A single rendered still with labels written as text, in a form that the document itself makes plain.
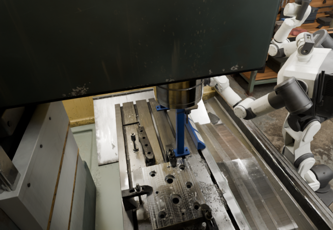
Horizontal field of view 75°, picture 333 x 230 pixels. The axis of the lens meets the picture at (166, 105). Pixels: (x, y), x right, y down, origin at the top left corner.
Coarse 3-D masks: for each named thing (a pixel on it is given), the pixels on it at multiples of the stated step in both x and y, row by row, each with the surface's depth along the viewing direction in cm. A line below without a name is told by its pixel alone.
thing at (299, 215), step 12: (216, 108) 192; (228, 120) 177; (240, 132) 164; (264, 168) 138; (276, 180) 130; (288, 192) 123; (288, 204) 118; (300, 216) 113; (300, 228) 109; (312, 228) 107
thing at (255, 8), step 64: (0, 0) 36; (64, 0) 38; (128, 0) 40; (192, 0) 43; (256, 0) 46; (0, 64) 41; (64, 64) 44; (128, 64) 47; (192, 64) 51; (256, 64) 55
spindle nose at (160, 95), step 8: (192, 80) 59; (200, 80) 61; (160, 88) 62; (168, 88) 60; (176, 88) 59; (184, 88) 60; (192, 88) 61; (200, 88) 63; (160, 96) 64; (168, 96) 62; (176, 96) 61; (184, 96) 61; (192, 96) 62; (200, 96) 65; (160, 104) 66; (168, 104) 64; (176, 104) 63; (184, 104) 63; (192, 104) 64
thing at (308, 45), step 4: (304, 36) 98; (312, 36) 98; (304, 40) 97; (308, 40) 96; (312, 40) 96; (304, 44) 96; (308, 44) 95; (312, 44) 94; (300, 48) 98; (304, 48) 97; (308, 48) 96; (312, 48) 97; (300, 52) 99; (304, 52) 99; (308, 52) 97
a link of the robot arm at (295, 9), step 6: (300, 0) 114; (306, 0) 113; (288, 6) 119; (294, 6) 118; (300, 6) 117; (306, 6) 113; (288, 12) 119; (294, 12) 119; (300, 12) 115; (300, 18) 117
